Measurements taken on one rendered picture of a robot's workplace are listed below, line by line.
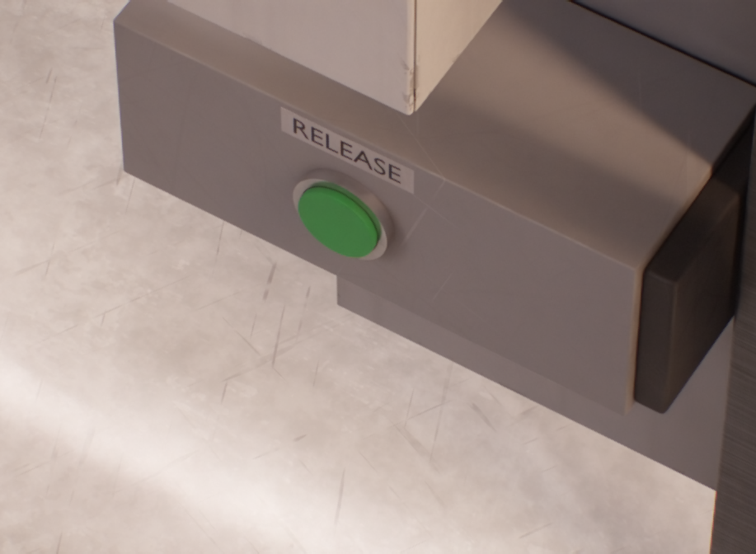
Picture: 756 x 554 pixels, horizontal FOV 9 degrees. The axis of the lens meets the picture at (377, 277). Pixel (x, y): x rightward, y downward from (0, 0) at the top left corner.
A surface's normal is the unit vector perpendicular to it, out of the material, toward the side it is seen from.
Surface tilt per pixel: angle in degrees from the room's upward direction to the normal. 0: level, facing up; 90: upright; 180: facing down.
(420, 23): 90
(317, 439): 0
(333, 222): 90
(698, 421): 90
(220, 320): 0
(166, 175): 90
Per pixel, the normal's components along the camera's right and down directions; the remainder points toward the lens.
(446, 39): 0.85, 0.42
